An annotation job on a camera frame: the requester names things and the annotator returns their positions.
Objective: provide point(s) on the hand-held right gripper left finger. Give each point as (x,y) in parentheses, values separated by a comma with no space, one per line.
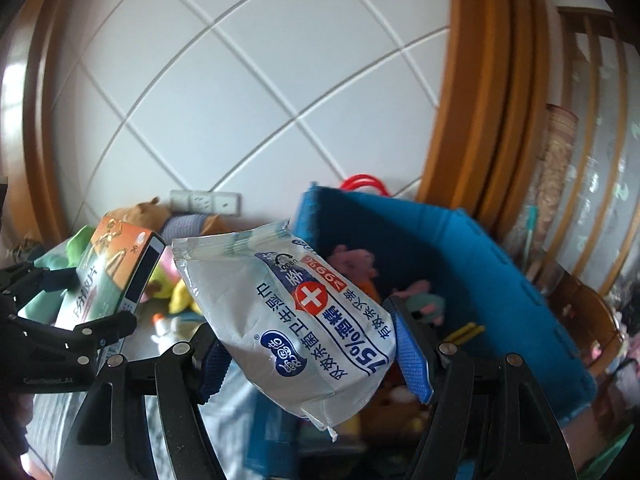
(215,370)

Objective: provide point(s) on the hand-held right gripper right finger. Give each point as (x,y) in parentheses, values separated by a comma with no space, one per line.
(415,355)

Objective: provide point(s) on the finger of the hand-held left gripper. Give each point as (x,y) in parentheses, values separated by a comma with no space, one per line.
(107,330)
(45,277)

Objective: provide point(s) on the yellow stick duck toy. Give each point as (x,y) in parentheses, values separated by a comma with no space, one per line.
(465,334)

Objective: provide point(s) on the green and orange medicine box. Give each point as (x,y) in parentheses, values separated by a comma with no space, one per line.
(110,265)

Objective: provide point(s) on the white wet wipes pack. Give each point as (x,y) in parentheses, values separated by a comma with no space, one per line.
(290,320)

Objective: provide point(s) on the blue fabric storage bin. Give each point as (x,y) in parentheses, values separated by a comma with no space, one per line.
(490,285)

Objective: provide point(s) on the teal neck pillow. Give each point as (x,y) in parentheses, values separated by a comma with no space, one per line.
(52,262)

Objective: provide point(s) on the white dog plush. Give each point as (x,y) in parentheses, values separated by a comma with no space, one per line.
(167,327)

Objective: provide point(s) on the pink and green plush toy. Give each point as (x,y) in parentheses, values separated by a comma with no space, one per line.
(162,280)

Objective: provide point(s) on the yellow tiger plush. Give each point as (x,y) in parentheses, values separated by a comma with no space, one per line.
(184,300)

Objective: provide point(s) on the brown bear plush striped shirt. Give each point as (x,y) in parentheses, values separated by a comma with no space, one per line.
(150,217)

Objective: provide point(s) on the wooden chair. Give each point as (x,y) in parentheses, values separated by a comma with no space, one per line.
(585,320)

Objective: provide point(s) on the white wall socket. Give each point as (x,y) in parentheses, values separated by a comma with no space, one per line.
(181,200)
(227,204)
(203,202)

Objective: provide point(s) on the curved wooden frame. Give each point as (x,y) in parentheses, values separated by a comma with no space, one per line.
(45,110)
(480,85)

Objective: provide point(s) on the patterned wall hanging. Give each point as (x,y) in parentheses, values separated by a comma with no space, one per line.
(555,170)

